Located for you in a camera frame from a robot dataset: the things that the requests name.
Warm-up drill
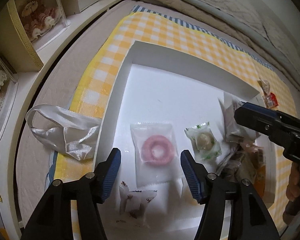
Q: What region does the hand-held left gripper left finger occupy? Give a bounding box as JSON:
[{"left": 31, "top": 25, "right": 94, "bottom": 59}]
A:
[{"left": 21, "top": 148, "right": 122, "bottom": 240}]

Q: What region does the small white storage box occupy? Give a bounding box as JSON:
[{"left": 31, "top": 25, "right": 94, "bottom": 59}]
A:
[{"left": 69, "top": 0, "right": 100, "bottom": 14}]

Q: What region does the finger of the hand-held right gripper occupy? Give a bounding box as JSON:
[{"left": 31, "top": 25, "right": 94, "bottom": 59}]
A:
[
  {"left": 234, "top": 107, "right": 276, "bottom": 136},
  {"left": 240, "top": 102, "right": 282, "bottom": 119}
]

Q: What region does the white cardboard box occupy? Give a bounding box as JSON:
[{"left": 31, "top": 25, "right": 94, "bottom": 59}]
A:
[{"left": 94, "top": 40, "right": 277, "bottom": 230}]

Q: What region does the white bedside shelf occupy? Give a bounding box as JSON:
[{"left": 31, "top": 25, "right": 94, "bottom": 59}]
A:
[{"left": 0, "top": 0, "right": 125, "bottom": 240}]

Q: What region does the person's right hand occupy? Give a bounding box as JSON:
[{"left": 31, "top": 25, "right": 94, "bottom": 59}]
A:
[{"left": 286, "top": 162, "right": 300, "bottom": 202}]

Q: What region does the beige blanket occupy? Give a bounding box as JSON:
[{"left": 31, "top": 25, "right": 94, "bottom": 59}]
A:
[{"left": 124, "top": 0, "right": 300, "bottom": 93}]

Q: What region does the dark clear snack packet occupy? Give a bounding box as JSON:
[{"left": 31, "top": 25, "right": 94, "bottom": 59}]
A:
[{"left": 216, "top": 150, "right": 244, "bottom": 179}]

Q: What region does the red snack box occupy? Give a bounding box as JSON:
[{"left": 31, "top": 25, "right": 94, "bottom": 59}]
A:
[{"left": 264, "top": 92, "right": 279, "bottom": 108}]

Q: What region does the white cookie print packet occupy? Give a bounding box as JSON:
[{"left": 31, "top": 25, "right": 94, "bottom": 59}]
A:
[{"left": 118, "top": 180, "right": 157, "bottom": 218}]

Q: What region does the grey snack packet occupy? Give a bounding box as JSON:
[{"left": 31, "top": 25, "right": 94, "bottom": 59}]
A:
[{"left": 218, "top": 97, "right": 261, "bottom": 144}]

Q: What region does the white satin ribbon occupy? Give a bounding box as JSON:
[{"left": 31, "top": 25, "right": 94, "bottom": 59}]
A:
[{"left": 25, "top": 105, "right": 102, "bottom": 162}]

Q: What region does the light blue quilt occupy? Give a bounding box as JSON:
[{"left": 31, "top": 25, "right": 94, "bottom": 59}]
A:
[{"left": 165, "top": 0, "right": 300, "bottom": 80}]

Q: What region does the brown plush doll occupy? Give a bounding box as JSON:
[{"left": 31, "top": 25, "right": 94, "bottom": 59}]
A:
[{"left": 21, "top": 1, "right": 62, "bottom": 40}]

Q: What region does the pink donut packet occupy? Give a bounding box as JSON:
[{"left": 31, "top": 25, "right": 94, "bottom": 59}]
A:
[{"left": 130, "top": 122, "right": 183, "bottom": 188}]

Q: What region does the yellow checkered cloth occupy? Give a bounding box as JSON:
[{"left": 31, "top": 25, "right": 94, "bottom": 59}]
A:
[{"left": 54, "top": 12, "right": 299, "bottom": 230}]

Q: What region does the green white candy packet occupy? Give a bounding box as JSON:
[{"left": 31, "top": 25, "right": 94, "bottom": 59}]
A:
[{"left": 184, "top": 121, "right": 221, "bottom": 162}]

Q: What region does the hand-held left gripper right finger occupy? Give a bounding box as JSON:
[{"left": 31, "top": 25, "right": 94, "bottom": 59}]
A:
[{"left": 180, "top": 149, "right": 277, "bottom": 240}]

